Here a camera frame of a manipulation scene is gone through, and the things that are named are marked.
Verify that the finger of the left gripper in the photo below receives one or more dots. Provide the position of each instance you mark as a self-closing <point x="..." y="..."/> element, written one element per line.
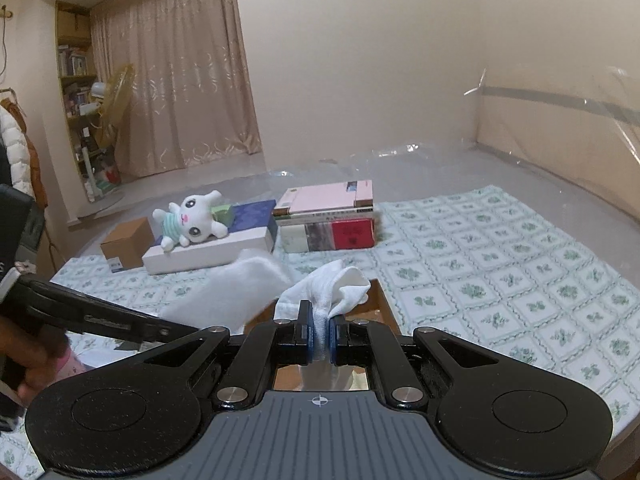
<point x="77" y="312"/>

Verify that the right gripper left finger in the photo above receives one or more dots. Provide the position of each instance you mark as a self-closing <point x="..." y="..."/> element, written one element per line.
<point x="256" y="357"/>

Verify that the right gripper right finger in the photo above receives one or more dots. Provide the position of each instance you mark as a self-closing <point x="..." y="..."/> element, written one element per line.
<point x="374" y="347"/>

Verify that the white towel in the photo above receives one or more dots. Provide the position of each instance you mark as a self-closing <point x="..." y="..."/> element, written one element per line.
<point x="333" y="289"/>

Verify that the purple tissue pack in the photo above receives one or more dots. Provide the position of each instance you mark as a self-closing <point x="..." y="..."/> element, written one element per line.
<point x="233" y="294"/>

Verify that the person's left hand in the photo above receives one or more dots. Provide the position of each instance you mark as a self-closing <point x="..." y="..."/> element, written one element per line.
<point x="38" y="354"/>

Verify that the open cardboard tray box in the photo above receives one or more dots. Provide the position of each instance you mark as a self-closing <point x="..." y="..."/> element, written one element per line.
<point x="320" y="374"/>

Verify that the pink lidded cup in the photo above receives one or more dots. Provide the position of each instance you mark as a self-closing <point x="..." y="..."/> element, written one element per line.
<point x="68" y="365"/>

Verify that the small brown cardboard box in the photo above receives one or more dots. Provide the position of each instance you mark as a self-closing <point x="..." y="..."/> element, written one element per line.
<point x="127" y="243"/>

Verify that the wooden bookshelf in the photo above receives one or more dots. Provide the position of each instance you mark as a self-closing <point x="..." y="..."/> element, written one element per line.
<point x="82" y="94"/>

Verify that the long white flat box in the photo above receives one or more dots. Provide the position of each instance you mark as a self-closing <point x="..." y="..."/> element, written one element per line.
<point x="253" y="227"/>

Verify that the stack of books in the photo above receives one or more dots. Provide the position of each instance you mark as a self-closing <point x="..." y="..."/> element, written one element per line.
<point x="326" y="217"/>

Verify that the white bunny plush toy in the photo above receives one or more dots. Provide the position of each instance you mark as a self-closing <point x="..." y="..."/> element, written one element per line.
<point x="191" y="222"/>

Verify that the green patterned bed sheet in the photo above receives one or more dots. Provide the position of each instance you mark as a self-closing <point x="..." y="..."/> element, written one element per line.
<point x="525" y="342"/>

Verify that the yellow standing fan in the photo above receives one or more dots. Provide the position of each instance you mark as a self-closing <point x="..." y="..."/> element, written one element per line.
<point x="104" y="113"/>

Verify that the beige curtain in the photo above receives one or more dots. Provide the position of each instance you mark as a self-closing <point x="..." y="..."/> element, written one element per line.
<point x="191" y="98"/>

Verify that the clear plastic sheet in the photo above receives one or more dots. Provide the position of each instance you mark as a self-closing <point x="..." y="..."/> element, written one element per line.
<point x="563" y="143"/>

